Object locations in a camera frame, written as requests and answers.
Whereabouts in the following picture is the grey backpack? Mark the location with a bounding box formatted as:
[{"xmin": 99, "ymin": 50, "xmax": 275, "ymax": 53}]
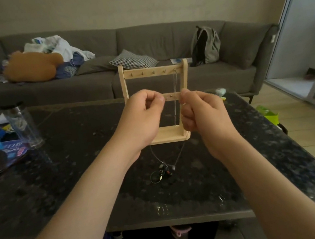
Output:
[{"xmin": 184, "ymin": 23, "xmax": 224, "ymax": 68}]

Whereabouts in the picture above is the pink item under table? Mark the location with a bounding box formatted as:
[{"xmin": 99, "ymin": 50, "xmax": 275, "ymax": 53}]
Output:
[{"xmin": 169, "ymin": 223, "xmax": 194, "ymax": 239}]

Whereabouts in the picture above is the person's right hand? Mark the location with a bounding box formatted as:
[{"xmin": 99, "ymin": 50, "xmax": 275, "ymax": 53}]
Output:
[{"xmin": 176, "ymin": 80, "xmax": 247, "ymax": 168}]

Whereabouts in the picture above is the person's left forearm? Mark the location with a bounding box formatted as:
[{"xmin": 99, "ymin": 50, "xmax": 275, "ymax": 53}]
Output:
[{"xmin": 0, "ymin": 136, "xmax": 157, "ymax": 239}]

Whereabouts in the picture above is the blue crumpled garment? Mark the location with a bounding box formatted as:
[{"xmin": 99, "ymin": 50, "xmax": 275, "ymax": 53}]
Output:
[{"xmin": 52, "ymin": 51, "xmax": 88, "ymax": 81}]

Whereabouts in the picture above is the white crumpled garment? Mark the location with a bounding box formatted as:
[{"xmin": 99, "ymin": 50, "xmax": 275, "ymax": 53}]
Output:
[{"xmin": 21, "ymin": 29, "xmax": 96, "ymax": 71}]

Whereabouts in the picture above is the wooden jewelry stand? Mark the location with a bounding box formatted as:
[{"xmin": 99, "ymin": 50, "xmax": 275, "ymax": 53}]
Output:
[{"xmin": 117, "ymin": 54, "xmax": 201, "ymax": 150}]

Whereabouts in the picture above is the silver pendant necklace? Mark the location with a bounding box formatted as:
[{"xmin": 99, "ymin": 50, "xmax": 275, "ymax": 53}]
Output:
[{"xmin": 148, "ymin": 138, "xmax": 191, "ymax": 174}]

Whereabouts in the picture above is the clear plastic tumbler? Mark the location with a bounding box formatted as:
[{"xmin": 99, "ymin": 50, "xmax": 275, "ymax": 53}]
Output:
[{"xmin": 0, "ymin": 99, "xmax": 45, "ymax": 154}]

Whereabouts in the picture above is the grey fabric sofa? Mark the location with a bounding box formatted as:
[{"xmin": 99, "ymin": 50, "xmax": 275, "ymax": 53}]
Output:
[{"xmin": 0, "ymin": 0, "xmax": 290, "ymax": 137}]

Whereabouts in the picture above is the person's left hand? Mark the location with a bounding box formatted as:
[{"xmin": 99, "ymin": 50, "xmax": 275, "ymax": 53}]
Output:
[{"xmin": 105, "ymin": 86, "xmax": 175, "ymax": 169}]

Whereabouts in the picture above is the sliding glass door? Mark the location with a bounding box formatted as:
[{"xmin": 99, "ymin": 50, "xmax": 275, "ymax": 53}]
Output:
[{"xmin": 251, "ymin": 0, "xmax": 315, "ymax": 136}]

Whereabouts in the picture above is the silver chain necklace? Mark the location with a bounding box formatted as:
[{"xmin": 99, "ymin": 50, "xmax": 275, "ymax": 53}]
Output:
[{"xmin": 165, "ymin": 69, "xmax": 186, "ymax": 128}]

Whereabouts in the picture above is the checkered pillow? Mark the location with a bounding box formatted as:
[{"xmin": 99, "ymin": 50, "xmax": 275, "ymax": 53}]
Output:
[{"xmin": 108, "ymin": 44, "xmax": 160, "ymax": 74}]

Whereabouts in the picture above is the small black object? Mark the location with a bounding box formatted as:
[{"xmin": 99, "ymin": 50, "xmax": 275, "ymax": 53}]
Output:
[{"xmin": 277, "ymin": 122, "xmax": 289, "ymax": 136}]

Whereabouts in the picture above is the person's right forearm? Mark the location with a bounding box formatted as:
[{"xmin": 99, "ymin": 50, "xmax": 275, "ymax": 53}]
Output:
[{"xmin": 215, "ymin": 127, "xmax": 315, "ymax": 239}]

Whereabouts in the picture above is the dark shoe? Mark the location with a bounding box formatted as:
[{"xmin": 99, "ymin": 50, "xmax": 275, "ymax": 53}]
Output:
[{"xmin": 303, "ymin": 67, "xmax": 315, "ymax": 81}]

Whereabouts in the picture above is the green bag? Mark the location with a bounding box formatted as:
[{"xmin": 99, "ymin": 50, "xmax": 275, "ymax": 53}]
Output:
[{"xmin": 255, "ymin": 102, "xmax": 281, "ymax": 129}]

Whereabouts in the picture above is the brown plush toy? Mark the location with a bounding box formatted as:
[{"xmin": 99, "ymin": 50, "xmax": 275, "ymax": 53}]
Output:
[{"xmin": 0, "ymin": 43, "xmax": 67, "ymax": 88}]

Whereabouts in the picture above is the grey flat cushion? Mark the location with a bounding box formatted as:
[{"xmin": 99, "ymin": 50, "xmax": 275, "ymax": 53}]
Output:
[{"xmin": 74, "ymin": 54, "xmax": 118, "ymax": 76}]

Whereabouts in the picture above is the black cord necklace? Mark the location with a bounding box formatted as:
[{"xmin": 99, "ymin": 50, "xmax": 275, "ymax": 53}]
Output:
[{"xmin": 148, "ymin": 162, "xmax": 176, "ymax": 185}]

